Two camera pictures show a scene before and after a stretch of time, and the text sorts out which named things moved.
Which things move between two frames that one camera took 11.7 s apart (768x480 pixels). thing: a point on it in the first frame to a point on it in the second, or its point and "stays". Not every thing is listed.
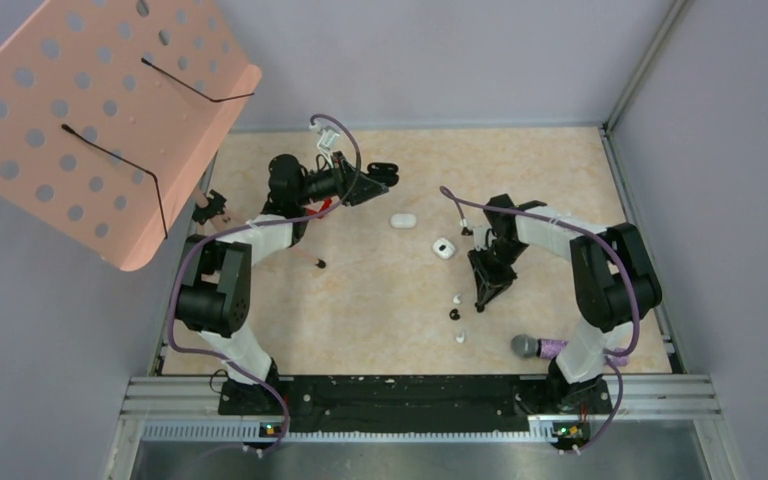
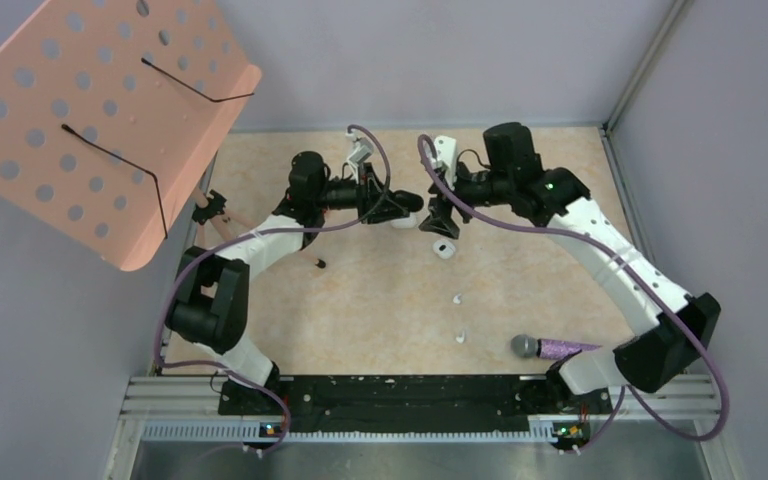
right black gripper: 487,280 to 440,220
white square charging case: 444,248 stays
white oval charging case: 403,221 stays
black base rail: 404,405 stays
